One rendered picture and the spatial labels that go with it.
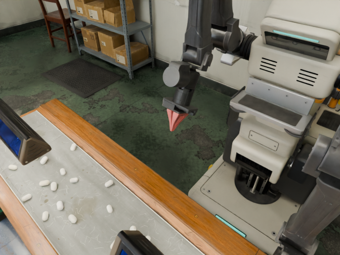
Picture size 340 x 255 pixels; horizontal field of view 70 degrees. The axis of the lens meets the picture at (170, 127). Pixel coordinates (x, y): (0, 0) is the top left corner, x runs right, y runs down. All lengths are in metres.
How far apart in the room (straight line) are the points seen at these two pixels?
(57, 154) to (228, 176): 1.00
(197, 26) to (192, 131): 1.67
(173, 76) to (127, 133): 1.66
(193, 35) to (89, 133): 0.70
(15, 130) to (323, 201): 0.70
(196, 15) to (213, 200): 1.08
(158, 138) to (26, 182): 1.34
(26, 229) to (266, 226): 1.12
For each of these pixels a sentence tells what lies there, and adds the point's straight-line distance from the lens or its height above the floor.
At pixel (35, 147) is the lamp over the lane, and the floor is 1.08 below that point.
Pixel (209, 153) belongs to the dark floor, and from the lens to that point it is 2.12.
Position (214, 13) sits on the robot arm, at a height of 1.31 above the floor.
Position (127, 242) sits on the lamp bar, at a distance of 0.46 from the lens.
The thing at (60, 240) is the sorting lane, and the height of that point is 0.74.
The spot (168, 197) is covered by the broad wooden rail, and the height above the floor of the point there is 0.76.
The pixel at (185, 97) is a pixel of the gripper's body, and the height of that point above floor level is 1.11.
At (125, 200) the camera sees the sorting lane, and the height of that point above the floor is 0.74.
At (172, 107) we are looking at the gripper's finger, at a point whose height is 1.08.
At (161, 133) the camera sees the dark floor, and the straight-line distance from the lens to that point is 2.27.
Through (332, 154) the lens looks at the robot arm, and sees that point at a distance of 0.38.
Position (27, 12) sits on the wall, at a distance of 5.27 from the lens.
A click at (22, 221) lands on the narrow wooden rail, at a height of 0.76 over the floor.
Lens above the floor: 1.53
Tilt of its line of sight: 41 degrees down
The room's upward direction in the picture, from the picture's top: straight up
